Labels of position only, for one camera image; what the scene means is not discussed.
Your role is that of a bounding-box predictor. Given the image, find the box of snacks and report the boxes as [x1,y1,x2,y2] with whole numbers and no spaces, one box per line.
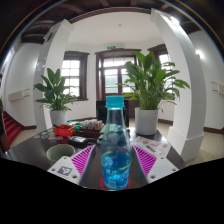
[79,119,105,138]

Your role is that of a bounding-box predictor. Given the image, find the small potted green plant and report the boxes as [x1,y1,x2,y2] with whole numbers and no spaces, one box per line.
[33,67,80,127]

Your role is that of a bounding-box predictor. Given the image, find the wall lamp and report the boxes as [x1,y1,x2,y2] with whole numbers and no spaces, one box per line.
[194,49,205,60]

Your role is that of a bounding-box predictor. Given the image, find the red box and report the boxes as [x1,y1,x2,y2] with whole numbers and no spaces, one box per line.
[53,123,78,138]

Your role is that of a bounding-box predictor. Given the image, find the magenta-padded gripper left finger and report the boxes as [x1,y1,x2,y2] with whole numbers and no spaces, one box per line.
[47,143,98,186]

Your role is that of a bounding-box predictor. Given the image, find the clear bottle with blue cap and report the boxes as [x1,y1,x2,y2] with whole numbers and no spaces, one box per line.
[99,95,134,191]

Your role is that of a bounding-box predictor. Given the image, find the white wall radiator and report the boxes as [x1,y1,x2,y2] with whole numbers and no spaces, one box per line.
[8,89,31,102]
[211,81,224,96]

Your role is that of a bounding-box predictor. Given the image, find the black chair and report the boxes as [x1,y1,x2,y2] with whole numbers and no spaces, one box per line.
[95,99,131,125]

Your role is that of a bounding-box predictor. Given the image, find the printed paper sheets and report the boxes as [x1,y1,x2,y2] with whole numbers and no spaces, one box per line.
[131,135,172,158]

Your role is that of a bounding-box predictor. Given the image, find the dark wooden glass door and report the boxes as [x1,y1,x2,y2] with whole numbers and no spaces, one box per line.
[94,48,143,103]

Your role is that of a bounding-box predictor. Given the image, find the red carpeted stairs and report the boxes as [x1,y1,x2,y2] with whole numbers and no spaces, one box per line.
[1,111,23,146]

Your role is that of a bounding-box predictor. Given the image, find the narrow dark-framed window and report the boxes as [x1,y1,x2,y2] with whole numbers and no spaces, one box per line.
[147,43,176,88]

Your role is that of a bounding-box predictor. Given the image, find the wide dark-framed window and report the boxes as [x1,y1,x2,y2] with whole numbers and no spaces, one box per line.
[61,50,91,101]

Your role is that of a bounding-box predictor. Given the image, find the white mug with dark print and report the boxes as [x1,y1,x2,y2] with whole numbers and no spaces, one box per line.
[45,143,77,167]

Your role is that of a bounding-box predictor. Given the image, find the large potted green plant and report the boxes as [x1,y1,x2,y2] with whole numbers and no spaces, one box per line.
[122,50,191,136]

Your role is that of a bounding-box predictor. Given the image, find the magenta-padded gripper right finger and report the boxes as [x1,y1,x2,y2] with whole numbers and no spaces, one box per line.
[131,143,180,185]

